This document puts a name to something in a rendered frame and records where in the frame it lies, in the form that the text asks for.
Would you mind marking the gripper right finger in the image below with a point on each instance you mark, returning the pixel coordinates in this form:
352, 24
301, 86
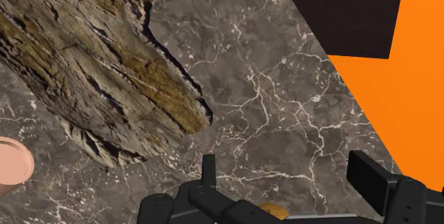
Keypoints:
373, 181

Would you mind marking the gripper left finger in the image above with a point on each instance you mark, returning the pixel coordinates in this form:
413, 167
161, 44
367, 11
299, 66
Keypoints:
208, 199

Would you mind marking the orange fruit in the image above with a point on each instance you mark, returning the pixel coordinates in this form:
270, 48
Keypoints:
275, 210

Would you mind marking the dark robot stand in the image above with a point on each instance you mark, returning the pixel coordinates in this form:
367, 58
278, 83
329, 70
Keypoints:
341, 12

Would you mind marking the rough brown wooden slab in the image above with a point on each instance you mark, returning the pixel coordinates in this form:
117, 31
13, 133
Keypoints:
93, 67

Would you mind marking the pink bowl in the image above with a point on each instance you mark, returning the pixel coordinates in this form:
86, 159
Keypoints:
12, 164

